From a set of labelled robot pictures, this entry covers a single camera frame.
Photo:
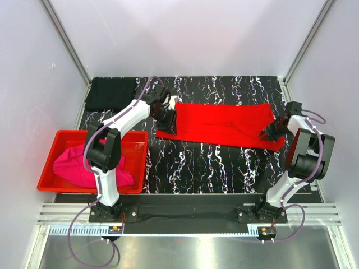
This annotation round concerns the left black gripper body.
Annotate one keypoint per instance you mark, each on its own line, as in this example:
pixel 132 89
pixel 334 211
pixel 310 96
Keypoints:
pixel 165 119

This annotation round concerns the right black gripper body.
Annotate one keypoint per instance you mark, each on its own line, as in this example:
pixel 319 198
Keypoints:
pixel 274 131

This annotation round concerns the red t shirt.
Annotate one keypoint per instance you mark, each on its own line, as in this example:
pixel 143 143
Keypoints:
pixel 227 125

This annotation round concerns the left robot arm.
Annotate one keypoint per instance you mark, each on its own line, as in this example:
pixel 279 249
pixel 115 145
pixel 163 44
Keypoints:
pixel 102 151

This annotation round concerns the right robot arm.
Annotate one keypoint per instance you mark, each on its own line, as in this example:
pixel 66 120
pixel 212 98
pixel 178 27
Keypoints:
pixel 307 160

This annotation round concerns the red plastic bin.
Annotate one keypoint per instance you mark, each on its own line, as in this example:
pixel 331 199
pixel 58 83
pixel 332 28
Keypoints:
pixel 134 147

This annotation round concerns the folded black t shirt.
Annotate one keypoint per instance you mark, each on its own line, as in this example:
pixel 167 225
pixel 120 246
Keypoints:
pixel 110 93

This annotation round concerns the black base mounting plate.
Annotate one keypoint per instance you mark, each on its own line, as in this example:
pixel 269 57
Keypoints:
pixel 182 214

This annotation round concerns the pink t shirt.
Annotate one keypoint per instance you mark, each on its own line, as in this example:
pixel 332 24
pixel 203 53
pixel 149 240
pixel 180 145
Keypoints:
pixel 69 166

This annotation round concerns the right connector box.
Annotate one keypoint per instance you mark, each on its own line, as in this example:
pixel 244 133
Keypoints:
pixel 269 231

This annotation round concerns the connector box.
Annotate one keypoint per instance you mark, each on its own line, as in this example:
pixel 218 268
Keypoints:
pixel 115 230
pixel 269 231

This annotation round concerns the left connector box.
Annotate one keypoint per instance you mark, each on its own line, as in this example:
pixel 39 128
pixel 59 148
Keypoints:
pixel 115 230

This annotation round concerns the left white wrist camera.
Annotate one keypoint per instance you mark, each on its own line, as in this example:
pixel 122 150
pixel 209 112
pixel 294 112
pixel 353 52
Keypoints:
pixel 173 100

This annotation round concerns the aluminium frame rail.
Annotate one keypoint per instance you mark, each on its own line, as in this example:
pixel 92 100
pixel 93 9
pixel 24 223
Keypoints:
pixel 72 219

